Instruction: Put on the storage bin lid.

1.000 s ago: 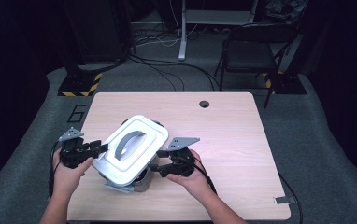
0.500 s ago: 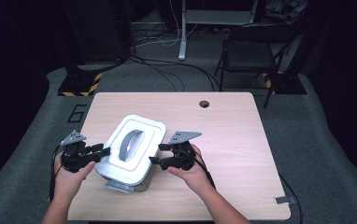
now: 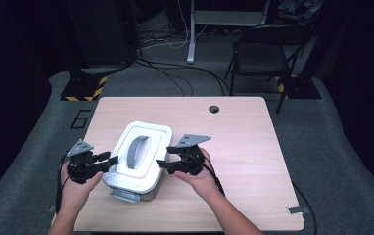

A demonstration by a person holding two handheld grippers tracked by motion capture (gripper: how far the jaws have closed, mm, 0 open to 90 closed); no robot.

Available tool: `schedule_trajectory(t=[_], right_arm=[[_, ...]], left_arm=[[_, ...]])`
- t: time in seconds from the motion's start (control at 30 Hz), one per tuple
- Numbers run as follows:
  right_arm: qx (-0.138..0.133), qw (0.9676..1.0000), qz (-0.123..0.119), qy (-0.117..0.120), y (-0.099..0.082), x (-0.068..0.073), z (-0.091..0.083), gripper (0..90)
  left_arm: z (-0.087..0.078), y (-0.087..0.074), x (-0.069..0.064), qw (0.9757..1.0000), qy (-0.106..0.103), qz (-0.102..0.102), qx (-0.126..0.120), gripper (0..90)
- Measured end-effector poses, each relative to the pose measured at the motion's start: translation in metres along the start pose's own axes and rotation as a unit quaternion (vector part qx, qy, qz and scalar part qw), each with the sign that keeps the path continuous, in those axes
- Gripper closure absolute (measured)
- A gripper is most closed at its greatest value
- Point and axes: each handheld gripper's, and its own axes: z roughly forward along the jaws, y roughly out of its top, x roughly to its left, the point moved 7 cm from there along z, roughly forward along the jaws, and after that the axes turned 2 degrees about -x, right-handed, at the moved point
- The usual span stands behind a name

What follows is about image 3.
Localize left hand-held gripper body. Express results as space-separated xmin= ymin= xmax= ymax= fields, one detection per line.
xmin=67 ymin=139 xmax=95 ymax=184

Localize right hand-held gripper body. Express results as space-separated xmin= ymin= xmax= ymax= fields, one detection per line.
xmin=175 ymin=133 xmax=212 ymax=175

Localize white storage box lid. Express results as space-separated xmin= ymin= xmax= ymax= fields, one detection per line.
xmin=110 ymin=120 xmax=173 ymax=195

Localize clear plastic storage box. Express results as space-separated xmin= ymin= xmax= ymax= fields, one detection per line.
xmin=102 ymin=171 xmax=164 ymax=204

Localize person's right hand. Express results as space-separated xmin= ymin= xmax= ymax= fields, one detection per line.
xmin=174 ymin=149 xmax=220 ymax=201

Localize person's left hand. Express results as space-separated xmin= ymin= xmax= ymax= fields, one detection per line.
xmin=60 ymin=162 xmax=105 ymax=212

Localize black yellow striped stand base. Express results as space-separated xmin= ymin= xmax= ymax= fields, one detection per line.
xmin=60 ymin=75 xmax=109 ymax=102
xmin=275 ymin=75 xmax=323 ymax=100

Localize black folding chair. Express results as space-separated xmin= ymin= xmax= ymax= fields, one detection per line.
xmin=224 ymin=23 xmax=310 ymax=116

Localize dark bundle of gear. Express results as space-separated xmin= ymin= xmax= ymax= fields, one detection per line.
xmin=276 ymin=0 xmax=324 ymax=26

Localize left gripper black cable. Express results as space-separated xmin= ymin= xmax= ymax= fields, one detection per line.
xmin=55 ymin=152 xmax=75 ymax=213

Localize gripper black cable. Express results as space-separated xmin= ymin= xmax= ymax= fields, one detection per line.
xmin=55 ymin=152 xmax=75 ymax=213
xmin=202 ymin=156 xmax=226 ymax=198

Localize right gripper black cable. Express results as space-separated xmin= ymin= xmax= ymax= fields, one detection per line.
xmin=202 ymin=156 xmax=226 ymax=198

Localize black floor cables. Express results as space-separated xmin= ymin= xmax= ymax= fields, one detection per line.
xmin=135 ymin=56 xmax=232 ymax=98

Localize white floor cables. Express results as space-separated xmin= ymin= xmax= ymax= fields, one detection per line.
xmin=138 ymin=0 xmax=210 ymax=51

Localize white metal desk frame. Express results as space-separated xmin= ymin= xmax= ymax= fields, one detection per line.
xmin=186 ymin=0 xmax=271 ymax=65

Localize black cable beside table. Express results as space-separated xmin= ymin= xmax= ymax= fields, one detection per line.
xmin=292 ymin=180 xmax=318 ymax=235

